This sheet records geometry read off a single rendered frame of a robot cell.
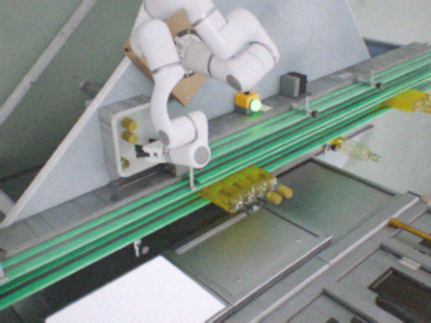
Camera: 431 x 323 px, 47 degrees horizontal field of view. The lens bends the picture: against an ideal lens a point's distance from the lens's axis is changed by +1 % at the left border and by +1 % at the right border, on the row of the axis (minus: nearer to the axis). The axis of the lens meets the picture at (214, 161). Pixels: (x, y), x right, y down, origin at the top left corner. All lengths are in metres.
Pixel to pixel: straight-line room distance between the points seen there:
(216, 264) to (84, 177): 0.51
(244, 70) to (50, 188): 0.70
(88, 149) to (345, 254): 0.91
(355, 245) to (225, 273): 0.46
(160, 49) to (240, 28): 0.25
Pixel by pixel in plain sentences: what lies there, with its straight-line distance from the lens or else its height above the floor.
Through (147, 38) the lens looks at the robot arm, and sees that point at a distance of 1.31.
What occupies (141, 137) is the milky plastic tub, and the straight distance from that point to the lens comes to 1.69.
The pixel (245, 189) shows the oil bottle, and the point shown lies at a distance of 1.68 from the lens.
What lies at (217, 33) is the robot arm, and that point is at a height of 1.07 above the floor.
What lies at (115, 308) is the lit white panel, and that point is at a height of 1.09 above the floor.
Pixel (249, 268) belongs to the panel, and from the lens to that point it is 1.59.
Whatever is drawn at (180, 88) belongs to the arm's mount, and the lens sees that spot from 1.65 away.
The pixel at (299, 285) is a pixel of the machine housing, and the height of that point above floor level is 1.39.
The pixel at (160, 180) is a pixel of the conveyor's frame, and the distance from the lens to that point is 1.69.
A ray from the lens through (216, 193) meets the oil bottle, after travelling 1.67.
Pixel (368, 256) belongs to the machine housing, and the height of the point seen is 1.43.
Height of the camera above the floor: 2.07
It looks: 41 degrees down
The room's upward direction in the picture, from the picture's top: 117 degrees clockwise
